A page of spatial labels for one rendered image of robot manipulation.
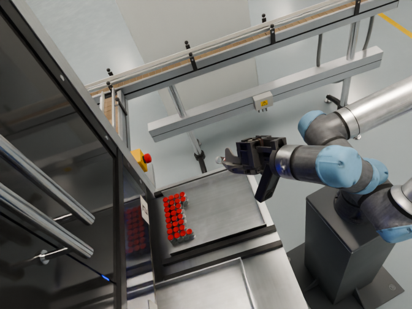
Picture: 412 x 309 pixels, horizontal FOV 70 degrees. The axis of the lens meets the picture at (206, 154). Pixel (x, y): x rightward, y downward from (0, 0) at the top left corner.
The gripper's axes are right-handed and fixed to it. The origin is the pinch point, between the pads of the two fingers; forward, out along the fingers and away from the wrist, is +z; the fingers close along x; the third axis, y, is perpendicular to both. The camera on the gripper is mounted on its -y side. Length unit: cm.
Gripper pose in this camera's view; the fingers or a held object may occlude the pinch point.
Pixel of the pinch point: (229, 163)
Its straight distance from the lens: 82.5
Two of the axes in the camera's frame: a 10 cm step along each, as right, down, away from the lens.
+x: -8.0, 2.7, -5.3
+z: -5.6, -0.5, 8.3
